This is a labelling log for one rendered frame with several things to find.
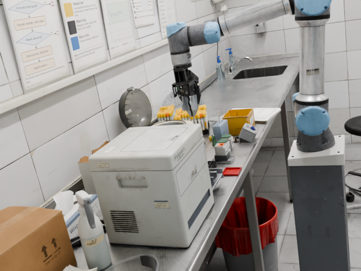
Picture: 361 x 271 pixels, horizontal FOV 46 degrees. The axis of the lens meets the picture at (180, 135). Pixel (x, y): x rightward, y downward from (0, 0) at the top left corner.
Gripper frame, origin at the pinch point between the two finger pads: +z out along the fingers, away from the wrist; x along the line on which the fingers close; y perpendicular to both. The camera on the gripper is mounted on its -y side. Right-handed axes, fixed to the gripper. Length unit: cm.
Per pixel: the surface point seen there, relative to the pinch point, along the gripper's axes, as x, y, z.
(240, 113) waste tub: 3, -56, 18
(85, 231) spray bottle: -10, 67, 13
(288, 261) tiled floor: 17, -65, 113
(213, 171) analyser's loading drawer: 8.2, 9.5, 21.0
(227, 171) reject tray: 10.3, -0.3, 25.8
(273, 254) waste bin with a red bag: 15, -39, 91
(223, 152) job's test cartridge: 6.7, -9.6, 21.0
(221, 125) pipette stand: 0.0, -31.7, 16.1
